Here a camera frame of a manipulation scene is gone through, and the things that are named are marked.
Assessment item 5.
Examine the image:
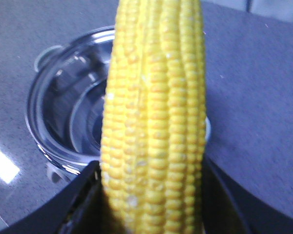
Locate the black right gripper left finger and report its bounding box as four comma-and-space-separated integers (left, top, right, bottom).
0, 161, 103, 234

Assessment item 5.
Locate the yellow corn cob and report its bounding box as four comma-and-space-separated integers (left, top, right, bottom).
101, 0, 207, 234

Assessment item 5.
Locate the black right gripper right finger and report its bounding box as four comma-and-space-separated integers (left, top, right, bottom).
202, 156, 293, 234

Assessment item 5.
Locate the pale green electric cooking pot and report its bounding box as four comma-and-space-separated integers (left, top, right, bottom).
25, 25, 212, 183

